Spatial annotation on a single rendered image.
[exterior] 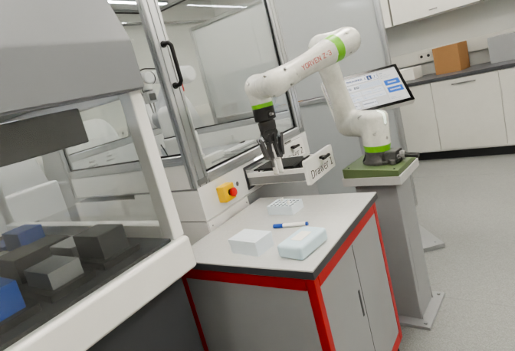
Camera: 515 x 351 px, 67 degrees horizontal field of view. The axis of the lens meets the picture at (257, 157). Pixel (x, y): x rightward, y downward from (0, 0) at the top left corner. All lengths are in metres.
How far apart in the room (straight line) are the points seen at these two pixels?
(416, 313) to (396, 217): 0.50
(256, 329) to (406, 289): 0.93
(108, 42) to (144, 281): 0.64
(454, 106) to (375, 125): 2.74
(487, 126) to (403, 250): 2.74
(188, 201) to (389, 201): 0.92
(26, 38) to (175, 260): 0.68
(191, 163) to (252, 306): 0.61
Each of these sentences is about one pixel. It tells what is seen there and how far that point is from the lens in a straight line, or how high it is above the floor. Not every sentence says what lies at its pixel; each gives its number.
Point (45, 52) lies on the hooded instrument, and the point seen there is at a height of 1.48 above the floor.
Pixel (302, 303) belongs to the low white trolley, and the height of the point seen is 0.64.
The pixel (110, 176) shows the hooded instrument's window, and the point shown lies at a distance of 1.07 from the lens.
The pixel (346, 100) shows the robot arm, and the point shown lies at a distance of 1.95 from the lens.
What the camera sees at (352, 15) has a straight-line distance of 3.39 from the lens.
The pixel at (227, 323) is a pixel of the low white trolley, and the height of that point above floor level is 0.52.
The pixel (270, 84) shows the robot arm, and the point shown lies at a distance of 1.49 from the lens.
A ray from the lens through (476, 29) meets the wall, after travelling 5.16.
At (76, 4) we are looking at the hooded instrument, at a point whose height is 1.60.
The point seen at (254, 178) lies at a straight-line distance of 1.86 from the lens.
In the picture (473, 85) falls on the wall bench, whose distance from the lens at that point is 4.49.
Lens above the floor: 1.29
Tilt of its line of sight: 10 degrees down
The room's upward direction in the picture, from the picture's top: 14 degrees counter-clockwise
